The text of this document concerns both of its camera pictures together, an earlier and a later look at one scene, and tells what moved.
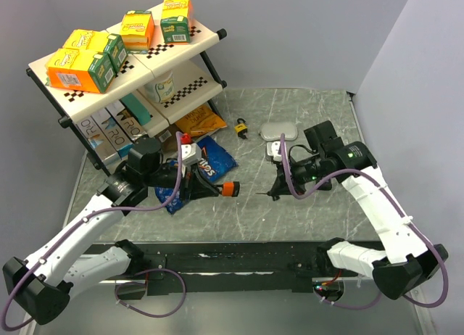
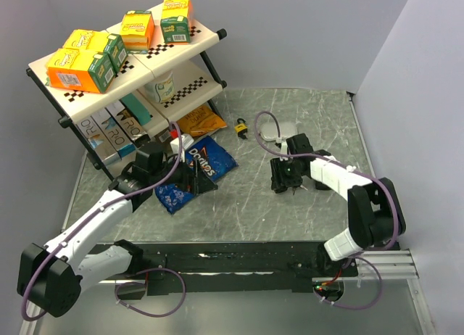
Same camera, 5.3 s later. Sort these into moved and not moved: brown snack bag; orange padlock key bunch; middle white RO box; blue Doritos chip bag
Moved: orange padlock key bunch
Not moved: brown snack bag; middle white RO box; blue Doritos chip bag
